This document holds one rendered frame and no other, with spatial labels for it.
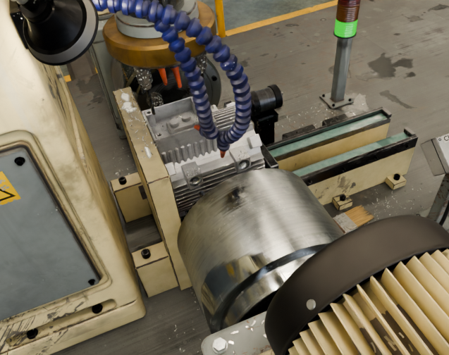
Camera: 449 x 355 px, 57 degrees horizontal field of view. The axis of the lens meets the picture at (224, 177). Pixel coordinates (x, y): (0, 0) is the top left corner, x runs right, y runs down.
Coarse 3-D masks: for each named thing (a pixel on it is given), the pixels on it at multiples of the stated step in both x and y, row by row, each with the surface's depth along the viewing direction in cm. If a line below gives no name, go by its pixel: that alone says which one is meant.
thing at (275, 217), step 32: (224, 192) 62; (256, 192) 61; (288, 192) 62; (192, 224) 64; (224, 224) 59; (256, 224) 57; (288, 224) 57; (320, 224) 58; (192, 256) 63; (224, 256) 57; (256, 256) 54; (288, 256) 54; (224, 288) 55; (256, 288) 53; (224, 320) 56
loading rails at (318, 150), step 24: (360, 120) 109; (384, 120) 109; (288, 144) 105; (312, 144) 104; (336, 144) 108; (360, 144) 112; (384, 144) 102; (408, 144) 102; (288, 168) 107; (312, 168) 98; (336, 168) 97; (360, 168) 101; (384, 168) 105; (312, 192) 100; (336, 192) 104
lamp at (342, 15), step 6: (342, 6) 112; (348, 6) 111; (354, 6) 111; (336, 12) 116; (342, 12) 113; (348, 12) 112; (354, 12) 112; (336, 18) 116; (342, 18) 114; (348, 18) 114; (354, 18) 114
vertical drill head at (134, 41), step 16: (160, 0) 60; (176, 0) 61; (192, 0) 65; (112, 16) 68; (128, 16) 63; (192, 16) 63; (208, 16) 65; (112, 32) 64; (128, 32) 62; (144, 32) 61; (160, 32) 61; (112, 48) 63; (128, 48) 61; (144, 48) 60; (160, 48) 60; (192, 48) 62; (128, 64) 63; (144, 64) 62; (160, 64) 62; (176, 64) 63; (144, 80) 66
